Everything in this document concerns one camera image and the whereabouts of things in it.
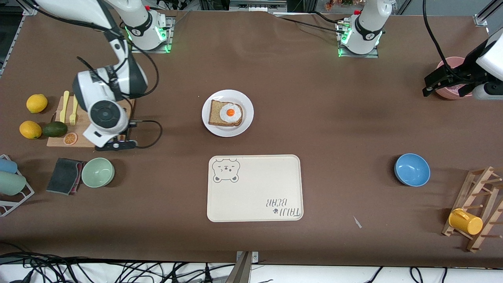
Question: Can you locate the brown toast slice with egg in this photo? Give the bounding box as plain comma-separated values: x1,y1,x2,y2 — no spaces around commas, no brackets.
208,99,243,127

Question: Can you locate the white round plate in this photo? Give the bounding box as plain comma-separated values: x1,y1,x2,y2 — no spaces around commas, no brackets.
202,90,254,137

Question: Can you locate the pink bowl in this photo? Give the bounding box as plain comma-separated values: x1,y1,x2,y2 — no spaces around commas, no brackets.
435,57,472,100

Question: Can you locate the yellow plastic fork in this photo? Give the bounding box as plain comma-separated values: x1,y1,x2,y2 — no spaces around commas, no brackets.
69,94,80,126

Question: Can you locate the light green bowl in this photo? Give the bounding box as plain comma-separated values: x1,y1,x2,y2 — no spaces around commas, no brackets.
81,158,116,188

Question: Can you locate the wooden cutting board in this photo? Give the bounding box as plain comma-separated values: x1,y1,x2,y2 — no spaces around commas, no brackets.
46,96,136,149

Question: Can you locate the dark green avocado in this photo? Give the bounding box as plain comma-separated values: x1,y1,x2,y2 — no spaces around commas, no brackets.
42,121,68,138

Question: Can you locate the yellow plastic knife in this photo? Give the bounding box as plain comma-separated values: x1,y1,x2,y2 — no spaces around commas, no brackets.
60,91,70,124

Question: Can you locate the dark grey folded cloth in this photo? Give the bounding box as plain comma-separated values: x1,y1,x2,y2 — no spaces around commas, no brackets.
46,158,85,196

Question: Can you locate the yellow lemon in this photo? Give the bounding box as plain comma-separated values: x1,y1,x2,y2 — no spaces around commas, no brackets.
26,94,48,114
19,121,42,140

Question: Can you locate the blue cup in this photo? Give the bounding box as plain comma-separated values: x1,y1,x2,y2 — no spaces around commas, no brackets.
0,158,18,174

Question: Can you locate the blue bowl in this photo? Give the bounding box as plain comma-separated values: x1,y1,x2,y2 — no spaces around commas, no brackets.
394,153,431,187

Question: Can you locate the pale green cup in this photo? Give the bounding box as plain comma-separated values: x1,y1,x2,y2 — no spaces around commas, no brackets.
0,171,27,196

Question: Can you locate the wooden mug rack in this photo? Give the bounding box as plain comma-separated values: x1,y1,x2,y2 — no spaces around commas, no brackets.
441,166,503,253

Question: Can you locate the fried egg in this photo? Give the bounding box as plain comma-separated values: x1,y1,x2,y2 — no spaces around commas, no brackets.
219,103,242,123

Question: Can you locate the yellow mug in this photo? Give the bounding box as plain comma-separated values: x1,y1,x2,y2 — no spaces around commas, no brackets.
448,208,484,235

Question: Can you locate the cream bear print tray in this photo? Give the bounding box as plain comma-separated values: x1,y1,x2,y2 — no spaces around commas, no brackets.
207,154,304,223

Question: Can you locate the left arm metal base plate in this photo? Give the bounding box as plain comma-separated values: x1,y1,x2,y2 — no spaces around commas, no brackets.
336,20,380,59

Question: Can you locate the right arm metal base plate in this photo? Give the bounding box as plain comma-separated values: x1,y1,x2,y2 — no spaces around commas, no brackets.
130,16,173,53

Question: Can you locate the white wire rack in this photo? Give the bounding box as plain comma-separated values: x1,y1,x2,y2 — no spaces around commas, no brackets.
0,154,35,217

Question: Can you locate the black floor cable tangle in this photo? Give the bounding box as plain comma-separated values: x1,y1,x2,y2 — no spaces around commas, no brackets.
0,252,236,283

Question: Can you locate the black base cable bundle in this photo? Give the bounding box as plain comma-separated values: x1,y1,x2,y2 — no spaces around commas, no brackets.
275,11,348,37

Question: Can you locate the metal table edge bracket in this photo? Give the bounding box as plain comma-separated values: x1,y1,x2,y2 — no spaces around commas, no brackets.
235,251,260,283

